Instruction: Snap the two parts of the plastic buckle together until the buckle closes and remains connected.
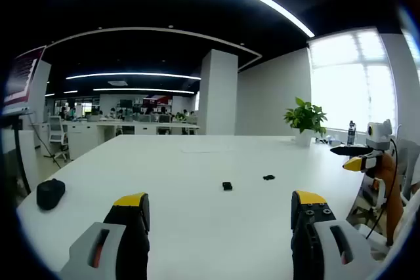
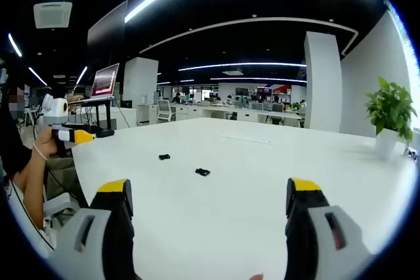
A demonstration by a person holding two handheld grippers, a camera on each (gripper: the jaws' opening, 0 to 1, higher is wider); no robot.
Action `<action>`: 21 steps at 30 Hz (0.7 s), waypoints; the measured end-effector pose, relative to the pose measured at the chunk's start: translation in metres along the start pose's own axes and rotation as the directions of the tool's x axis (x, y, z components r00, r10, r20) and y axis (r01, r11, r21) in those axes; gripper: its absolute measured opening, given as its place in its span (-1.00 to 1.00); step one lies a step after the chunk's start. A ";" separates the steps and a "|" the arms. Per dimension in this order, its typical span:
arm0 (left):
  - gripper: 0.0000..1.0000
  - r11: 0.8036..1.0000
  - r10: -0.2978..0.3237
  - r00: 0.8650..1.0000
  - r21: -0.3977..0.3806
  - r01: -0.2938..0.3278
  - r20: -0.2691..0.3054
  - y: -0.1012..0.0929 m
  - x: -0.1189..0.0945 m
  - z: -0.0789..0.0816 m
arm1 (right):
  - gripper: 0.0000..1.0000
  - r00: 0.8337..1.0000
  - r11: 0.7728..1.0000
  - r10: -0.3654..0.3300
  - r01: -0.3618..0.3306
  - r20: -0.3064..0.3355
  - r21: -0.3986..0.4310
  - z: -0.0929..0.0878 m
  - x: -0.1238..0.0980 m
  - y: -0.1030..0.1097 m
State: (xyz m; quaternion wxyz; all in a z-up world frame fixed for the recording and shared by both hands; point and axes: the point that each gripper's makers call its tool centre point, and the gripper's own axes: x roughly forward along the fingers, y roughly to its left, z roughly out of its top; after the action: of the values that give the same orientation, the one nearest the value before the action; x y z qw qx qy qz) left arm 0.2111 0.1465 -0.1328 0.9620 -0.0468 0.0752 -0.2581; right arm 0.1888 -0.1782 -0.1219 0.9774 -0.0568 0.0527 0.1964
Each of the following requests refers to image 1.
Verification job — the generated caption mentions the potted green plant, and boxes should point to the potted green plant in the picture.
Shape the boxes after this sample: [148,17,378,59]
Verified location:
[283,96,328,148]

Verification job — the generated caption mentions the black computer mouse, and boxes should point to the black computer mouse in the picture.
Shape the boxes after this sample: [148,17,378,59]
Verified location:
[36,178,66,210]

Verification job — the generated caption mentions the dark water bottle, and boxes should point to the dark water bottle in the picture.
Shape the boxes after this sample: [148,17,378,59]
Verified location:
[347,120,357,146]

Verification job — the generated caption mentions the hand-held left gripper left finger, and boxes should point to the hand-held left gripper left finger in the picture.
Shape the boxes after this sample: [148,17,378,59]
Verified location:
[60,192,151,280]

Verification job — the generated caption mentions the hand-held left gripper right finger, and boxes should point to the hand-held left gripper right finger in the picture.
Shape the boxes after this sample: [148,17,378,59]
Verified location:
[290,190,383,280]

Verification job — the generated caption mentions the white mesh office chair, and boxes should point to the white mesh office chair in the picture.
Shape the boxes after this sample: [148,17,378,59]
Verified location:
[48,115,71,163]

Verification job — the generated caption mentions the wall display board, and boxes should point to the wall display board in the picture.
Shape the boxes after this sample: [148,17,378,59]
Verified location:
[3,45,47,114]

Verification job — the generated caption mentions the row of white office desks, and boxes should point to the row of white office desks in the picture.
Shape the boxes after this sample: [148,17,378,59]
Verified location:
[32,119,200,160]

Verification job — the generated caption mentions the large bright window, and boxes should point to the large bright window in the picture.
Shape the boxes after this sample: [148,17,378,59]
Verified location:
[307,26,398,133]

